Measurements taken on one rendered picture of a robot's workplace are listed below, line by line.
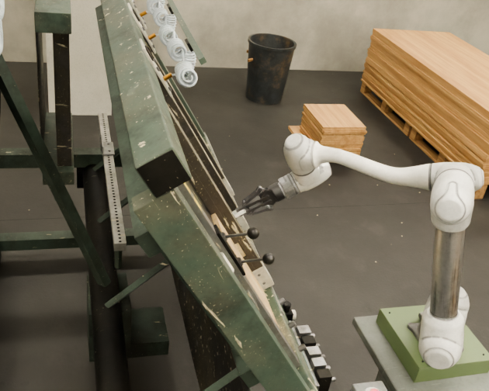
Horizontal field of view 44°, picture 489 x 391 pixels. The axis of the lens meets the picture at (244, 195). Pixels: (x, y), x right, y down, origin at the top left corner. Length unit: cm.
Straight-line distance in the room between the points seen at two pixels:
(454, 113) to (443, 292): 381
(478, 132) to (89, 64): 355
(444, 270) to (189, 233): 109
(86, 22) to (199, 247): 443
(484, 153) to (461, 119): 47
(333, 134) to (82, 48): 240
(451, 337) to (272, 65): 460
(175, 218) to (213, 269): 20
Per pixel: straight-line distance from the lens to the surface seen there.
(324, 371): 256
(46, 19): 282
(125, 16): 231
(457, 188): 213
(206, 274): 160
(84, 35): 584
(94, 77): 598
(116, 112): 220
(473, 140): 577
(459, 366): 273
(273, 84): 666
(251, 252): 250
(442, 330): 241
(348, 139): 560
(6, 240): 410
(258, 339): 181
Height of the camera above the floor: 258
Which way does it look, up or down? 31 degrees down
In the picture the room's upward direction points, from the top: 9 degrees clockwise
